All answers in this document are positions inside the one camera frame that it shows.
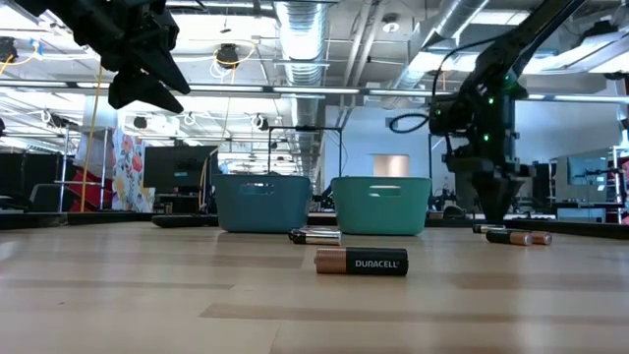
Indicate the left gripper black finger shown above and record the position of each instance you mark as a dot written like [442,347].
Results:
[137,91]
[159,66]

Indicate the metal rack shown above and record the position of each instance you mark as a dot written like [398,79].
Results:
[65,167]

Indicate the green plastic bin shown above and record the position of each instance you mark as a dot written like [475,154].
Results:
[378,211]

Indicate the red object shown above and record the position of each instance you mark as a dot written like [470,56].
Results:
[91,189]

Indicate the smooth silver ceiling duct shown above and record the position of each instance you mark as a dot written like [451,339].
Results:
[452,19]

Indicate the floral banner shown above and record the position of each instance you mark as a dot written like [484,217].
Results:
[129,167]

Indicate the wall screen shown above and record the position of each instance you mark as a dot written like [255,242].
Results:
[587,171]

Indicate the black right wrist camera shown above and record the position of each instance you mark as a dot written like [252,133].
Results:
[447,115]

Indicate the black ceiling speaker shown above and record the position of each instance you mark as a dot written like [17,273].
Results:
[227,54]
[140,122]

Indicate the black remote control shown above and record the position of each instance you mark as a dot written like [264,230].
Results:
[182,220]

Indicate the black aluminium table frame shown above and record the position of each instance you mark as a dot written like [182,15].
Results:
[98,218]

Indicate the black cabinet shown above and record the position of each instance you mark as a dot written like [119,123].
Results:
[19,177]

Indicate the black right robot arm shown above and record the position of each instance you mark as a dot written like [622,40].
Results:
[531,34]

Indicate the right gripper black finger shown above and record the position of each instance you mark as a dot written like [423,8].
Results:
[506,187]
[481,182]

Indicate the long ceiling light strip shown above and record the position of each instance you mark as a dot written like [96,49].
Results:
[319,90]

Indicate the ribbed silver ceiling duct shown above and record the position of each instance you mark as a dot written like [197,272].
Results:
[302,34]

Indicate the blue plastic bin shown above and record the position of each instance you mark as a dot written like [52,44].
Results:
[260,211]

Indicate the black monitor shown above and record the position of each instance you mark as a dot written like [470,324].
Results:
[179,169]

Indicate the silver black battery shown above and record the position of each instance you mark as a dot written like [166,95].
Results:
[489,228]
[317,237]

